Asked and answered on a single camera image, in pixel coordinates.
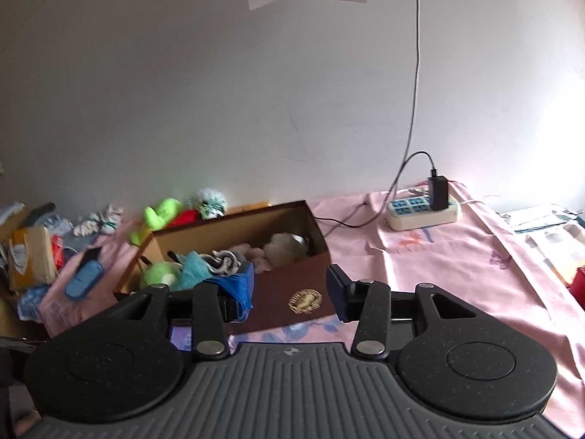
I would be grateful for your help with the beige carton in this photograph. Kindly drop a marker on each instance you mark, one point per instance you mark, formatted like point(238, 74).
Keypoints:
point(27, 256)

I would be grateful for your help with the pink fluffy cloth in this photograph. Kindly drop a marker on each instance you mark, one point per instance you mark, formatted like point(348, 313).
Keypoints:
point(256, 256)

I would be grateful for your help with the red packet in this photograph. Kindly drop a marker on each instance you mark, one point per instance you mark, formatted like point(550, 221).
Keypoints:
point(57, 251)

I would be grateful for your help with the stack of printed papers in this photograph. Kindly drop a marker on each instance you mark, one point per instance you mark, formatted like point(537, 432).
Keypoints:
point(548, 238)

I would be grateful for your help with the blue plastic case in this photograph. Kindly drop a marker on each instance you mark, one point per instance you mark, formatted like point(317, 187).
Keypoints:
point(82, 281)

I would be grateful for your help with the light blue cloth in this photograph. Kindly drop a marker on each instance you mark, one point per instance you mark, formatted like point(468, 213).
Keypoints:
point(32, 302)

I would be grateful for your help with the blue white knitted cloth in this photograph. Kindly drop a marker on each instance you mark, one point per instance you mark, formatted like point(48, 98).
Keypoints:
point(57, 225)

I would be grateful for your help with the green plush toy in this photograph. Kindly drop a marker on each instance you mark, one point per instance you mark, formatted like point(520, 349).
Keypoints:
point(157, 215)

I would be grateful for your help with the red cloth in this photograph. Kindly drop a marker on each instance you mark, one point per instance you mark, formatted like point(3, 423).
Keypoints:
point(187, 217)

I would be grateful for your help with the white green knitted socks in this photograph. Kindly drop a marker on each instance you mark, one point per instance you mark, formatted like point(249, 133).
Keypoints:
point(100, 222)

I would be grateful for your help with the white green fuzzy toy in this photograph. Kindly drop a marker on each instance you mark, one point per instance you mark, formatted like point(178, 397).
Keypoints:
point(210, 203)

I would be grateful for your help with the teal mesh cloth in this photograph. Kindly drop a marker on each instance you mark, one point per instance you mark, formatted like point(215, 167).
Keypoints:
point(194, 270)

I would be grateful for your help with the red container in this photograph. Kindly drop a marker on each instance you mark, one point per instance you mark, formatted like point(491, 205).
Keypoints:
point(579, 283)

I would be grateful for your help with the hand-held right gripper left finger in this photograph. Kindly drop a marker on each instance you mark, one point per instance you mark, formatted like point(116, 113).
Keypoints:
point(237, 292)

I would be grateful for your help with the black charger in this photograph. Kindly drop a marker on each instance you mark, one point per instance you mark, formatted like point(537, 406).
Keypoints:
point(438, 194)

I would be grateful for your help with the pink printed tablecloth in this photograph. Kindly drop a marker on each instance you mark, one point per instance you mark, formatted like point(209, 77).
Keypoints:
point(457, 274)

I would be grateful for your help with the beige plush toy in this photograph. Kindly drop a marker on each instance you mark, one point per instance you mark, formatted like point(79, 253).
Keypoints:
point(283, 247)

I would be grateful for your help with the white power strip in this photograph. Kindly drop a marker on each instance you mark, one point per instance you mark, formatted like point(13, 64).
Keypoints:
point(411, 217)

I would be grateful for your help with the purple packet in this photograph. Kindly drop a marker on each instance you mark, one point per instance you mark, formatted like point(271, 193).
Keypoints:
point(180, 336)

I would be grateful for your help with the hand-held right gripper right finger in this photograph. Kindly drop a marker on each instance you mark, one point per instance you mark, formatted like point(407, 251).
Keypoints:
point(338, 290)

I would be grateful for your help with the brown cardboard box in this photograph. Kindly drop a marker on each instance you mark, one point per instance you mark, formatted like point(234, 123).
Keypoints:
point(274, 292)

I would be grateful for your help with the yellow-green mesh cloth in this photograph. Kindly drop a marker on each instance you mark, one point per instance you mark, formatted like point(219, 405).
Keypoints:
point(157, 275)

